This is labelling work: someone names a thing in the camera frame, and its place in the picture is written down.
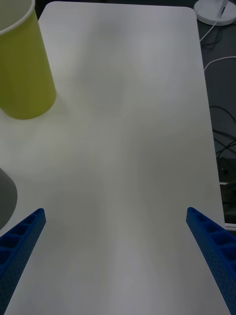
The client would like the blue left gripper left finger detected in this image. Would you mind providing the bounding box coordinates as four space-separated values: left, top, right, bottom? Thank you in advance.
0 208 47 315

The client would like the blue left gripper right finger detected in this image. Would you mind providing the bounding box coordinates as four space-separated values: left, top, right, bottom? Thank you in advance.
185 207 236 315

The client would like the grey plastic waste bin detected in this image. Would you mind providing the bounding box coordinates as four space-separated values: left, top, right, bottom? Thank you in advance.
0 167 18 230

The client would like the yellow-green plastic waste bin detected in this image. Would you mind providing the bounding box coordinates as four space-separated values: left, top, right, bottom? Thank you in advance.
0 0 58 121

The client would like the white round lamp base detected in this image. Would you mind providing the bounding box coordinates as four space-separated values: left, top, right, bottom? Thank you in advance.
193 0 236 27

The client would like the black cable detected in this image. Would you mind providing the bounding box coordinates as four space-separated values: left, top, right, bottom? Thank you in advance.
209 105 236 158

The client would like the white cable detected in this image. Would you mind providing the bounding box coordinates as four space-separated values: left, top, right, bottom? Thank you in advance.
203 56 236 72
199 19 218 42

